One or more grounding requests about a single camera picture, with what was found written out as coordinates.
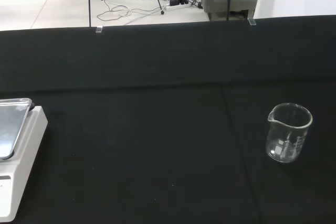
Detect white power strip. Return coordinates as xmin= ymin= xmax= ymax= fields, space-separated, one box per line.
xmin=165 ymin=0 xmax=190 ymax=12

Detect white electronic balance steel pan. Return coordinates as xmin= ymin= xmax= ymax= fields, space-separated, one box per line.
xmin=0 ymin=98 xmax=49 ymax=223

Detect black bench cloth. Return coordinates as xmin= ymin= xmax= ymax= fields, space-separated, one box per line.
xmin=0 ymin=14 xmax=336 ymax=224

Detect white floor cable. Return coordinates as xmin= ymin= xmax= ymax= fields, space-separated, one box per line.
xmin=97 ymin=0 xmax=169 ymax=23

